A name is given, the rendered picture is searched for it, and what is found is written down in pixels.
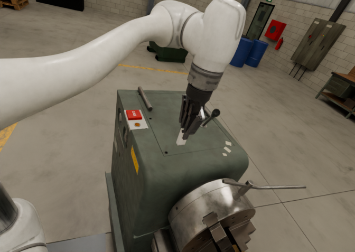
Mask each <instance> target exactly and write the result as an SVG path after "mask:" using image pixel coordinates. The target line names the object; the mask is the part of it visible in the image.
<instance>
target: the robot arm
mask: <svg viewBox="0 0 355 252"><path fill-rule="evenodd" d="M245 20H246V10H245V8H244V7H243V6H242V5H241V4H240V3H238V2H237V1H234V0H213V1H212V2H211V3H210V4H209V5H208V7H207V8H206V9H205V12H204V13H202V12H200V11H198V10H197V9H196V8H194V7H192V6H190V5H187V4H184V3H181V2H178V1H173V0H166V1H161V2H159V3H158V4H156V5H155V6H154V8H153V9H152V11H151V13H150V15H148V16H144V17H140V18H137V19H134V20H131V21H129V22H126V23H124V24H122V25H121V26H119V27H117V28H115V29H113V30H111V31H109V32H107V33H106V34H104V35H102V36H100V37H98V38H96V39H94V40H92V41H91V42H89V43H87V44H85V45H83V46H80V47H78V48H76V49H73V50H71V51H68V52H64V53H60V54H55V55H49V56H44V57H35V58H14V59H0V130H2V129H4V128H7V127H9V126H11V125H13V124H15V123H17V122H19V121H21V120H23V119H25V118H28V117H30V116H32V115H34V114H36V113H38V112H41V111H43V110H45V109H47V108H50V107H52V106H54V105H56V104H59V103H61V102H63V101H65V100H67V99H70V98H72V97H74V96H76V95H78V94H80V93H82V92H84V91H86V90H87V89H89V88H91V87H92V86H94V85H95V84H97V83H98V82H100V81H101V80H103V78H105V77H106V76H107V75H109V74H110V73H111V72H112V71H113V70H114V69H115V68H116V67H117V66H118V65H119V64H120V63H121V62H122V61H123V60H124V59H125V58H126V57H127V56H128V55H129V54H130V53H131V52H132V51H133V50H134V49H135V48H136V47H137V46H138V45H139V44H141V43H143V42H147V41H154V42H155V43H156V44H157V45H158V46H160V47H167V48H176V49H179V48H183V49H185V50H187V51H188V52H189V53H190V54H191V55H192V56H193V60H192V63H191V68H190V71H189V74H188V79H187V80H188V82H189V83H188V86H187V89H186V95H182V105H181V111H180V117H179V123H181V129H180V132H179V136H178V138H177V141H176V144H177V146H179V145H185V142H186V140H187V139H188V137H189V135H194V134H195V133H196V131H197V130H198V128H199V127H200V125H201V124H202V123H203V121H205V120H206V119H207V116H205V115H204V112H203V111H204V108H205V104H206V103H207V102H208V101H209V100H210V98H211V95H212V93H213V91H214V90H216V89H217V87H218V84H219V82H220V80H221V77H222V76H223V72H224V70H225V68H226V67H227V65H228V64H229V63H230V62H231V60H232V58H233V56H234V54H235V52H236V49H237V47H238V44H239V42H240V39H241V35H242V32H243V29H244V25H245ZM0 252H48V249H47V247H46V242H45V235H44V231H43V227H42V224H41V220H40V217H39V215H38V212H37V210H36V208H35V207H34V205H33V204H32V203H30V202H29V201H27V200H24V199H21V198H11V197H10V195H9V194H8V192H7V191H6V189H5V188H4V186H3V185H2V183H1V182H0Z"/></svg>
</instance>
